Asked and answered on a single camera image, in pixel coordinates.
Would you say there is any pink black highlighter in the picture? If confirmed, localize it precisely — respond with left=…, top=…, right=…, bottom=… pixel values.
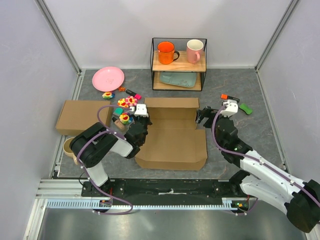
left=125, top=89, right=142, bottom=100

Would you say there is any light green tray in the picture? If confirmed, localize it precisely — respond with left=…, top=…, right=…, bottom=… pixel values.
left=159, top=72, right=198, bottom=88

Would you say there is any closed brown cardboard box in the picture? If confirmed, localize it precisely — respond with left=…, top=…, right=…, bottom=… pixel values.
left=55, top=100, right=111, bottom=136

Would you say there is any orange mug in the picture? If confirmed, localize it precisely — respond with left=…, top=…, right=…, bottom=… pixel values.
left=157, top=41, right=180, bottom=65

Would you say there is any pink mug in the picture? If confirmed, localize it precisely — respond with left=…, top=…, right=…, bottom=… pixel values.
left=186, top=39, right=204, bottom=64

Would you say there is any rainbow flower toy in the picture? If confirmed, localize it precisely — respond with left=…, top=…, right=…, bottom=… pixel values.
left=119, top=113, right=133, bottom=125

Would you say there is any small orange flower toy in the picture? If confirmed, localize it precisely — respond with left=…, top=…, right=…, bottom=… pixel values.
left=118, top=86, right=126, bottom=92

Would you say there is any brown cardboard box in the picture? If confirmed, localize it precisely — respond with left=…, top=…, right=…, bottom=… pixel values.
left=135, top=97, right=208, bottom=171
left=55, top=100, right=111, bottom=136

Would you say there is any orange black highlighter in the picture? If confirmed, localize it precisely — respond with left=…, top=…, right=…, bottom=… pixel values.
left=220, top=94, right=240, bottom=103

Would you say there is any foundation bottle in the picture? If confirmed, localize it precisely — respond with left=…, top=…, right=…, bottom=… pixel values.
left=112, top=117, right=126, bottom=131

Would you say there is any black wire wooden shelf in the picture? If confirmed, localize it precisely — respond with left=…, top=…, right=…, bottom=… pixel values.
left=150, top=37, right=208, bottom=91

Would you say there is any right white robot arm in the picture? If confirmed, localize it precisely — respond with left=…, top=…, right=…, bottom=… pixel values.
left=195, top=102, right=320, bottom=233

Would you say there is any grey slotted cable duct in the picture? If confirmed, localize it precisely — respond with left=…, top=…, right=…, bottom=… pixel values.
left=46, top=197, right=258, bottom=210

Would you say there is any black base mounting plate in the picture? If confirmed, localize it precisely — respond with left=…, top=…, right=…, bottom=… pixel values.
left=81, top=177, right=260, bottom=203

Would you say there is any pink flower toy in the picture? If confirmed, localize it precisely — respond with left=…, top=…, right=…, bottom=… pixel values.
left=125, top=96, right=138, bottom=107

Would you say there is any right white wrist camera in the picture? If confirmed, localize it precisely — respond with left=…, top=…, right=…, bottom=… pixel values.
left=220, top=99, right=239, bottom=118

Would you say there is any orange yellow flower toy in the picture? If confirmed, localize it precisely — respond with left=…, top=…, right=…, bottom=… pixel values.
left=117, top=98, right=129, bottom=109

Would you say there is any green black eraser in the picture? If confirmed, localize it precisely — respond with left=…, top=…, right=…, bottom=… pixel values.
left=238, top=103, right=253, bottom=115

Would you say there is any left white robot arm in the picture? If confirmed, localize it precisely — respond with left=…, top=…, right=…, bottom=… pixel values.
left=69, top=116, right=152, bottom=197

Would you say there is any beige cup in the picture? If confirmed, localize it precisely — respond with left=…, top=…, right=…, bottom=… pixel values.
left=63, top=137, right=79, bottom=165

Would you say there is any pink plate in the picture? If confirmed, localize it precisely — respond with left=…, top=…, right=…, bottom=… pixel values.
left=92, top=66, right=125, bottom=92

